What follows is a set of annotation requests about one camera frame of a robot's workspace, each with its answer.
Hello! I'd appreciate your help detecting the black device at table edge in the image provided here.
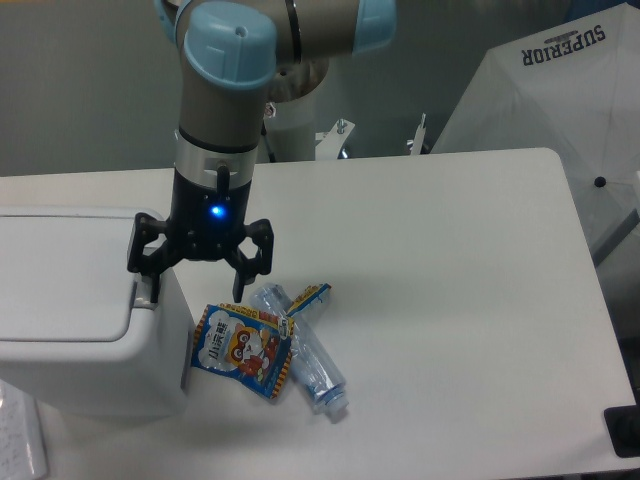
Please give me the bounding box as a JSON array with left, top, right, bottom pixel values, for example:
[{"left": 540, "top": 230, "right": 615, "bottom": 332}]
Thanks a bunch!
[{"left": 604, "top": 405, "right": 639, "bottom": 458}]

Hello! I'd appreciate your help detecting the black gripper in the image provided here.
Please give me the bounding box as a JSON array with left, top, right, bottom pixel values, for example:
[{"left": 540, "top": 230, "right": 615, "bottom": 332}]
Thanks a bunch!
[{"left": 125, "top": 164, "right": 276, "bottom": 305}]

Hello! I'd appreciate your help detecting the crushed clear plastic bottle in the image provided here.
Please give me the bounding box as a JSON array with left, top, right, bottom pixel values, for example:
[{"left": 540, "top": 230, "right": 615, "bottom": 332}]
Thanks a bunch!
[{"left": 249, "top": 283, "right": 348, "bottom": 420}]

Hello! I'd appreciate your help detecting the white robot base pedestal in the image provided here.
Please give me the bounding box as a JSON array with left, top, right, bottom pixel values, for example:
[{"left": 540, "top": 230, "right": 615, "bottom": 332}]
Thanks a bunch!
[{"left": 263, "top": 93, "right": 317, "bottom": 163}]

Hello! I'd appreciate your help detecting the white plastic trash can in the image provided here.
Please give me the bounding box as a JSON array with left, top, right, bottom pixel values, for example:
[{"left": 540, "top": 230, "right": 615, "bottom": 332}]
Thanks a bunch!
[{"left": 1, "top": 206, "right": 194, "bottom": 416}]

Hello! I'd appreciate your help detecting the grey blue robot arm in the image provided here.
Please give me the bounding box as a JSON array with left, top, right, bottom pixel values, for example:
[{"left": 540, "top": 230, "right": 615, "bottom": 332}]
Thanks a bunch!
[{"left": 127, "top": 1, "right": 397, "bottom": 302}]

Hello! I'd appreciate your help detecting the blue cartoon snack bag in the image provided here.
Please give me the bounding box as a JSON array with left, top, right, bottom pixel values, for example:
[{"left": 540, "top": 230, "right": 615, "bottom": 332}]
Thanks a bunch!
[{"left": 191, "top": 303, "right": 295, "bottom": 400}]

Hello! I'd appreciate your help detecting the white metal mounting bracket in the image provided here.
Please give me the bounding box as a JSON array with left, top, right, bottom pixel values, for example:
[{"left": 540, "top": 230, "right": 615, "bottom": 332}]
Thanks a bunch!
[{"left": 172, "top": 117, "right": 357, "bottom": 168}]

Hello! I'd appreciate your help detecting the blue yellow snack wrapper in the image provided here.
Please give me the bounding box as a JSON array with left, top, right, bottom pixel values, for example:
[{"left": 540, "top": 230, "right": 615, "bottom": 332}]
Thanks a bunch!
[{"left": 287, "top": 283, "right": 331, "bottom": 322}]

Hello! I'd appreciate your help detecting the white superior umbrella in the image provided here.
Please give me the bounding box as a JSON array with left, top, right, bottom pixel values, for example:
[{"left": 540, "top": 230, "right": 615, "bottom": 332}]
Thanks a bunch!
[{"left": 433, "top": 3, "right": 639, "bottom": 263}]

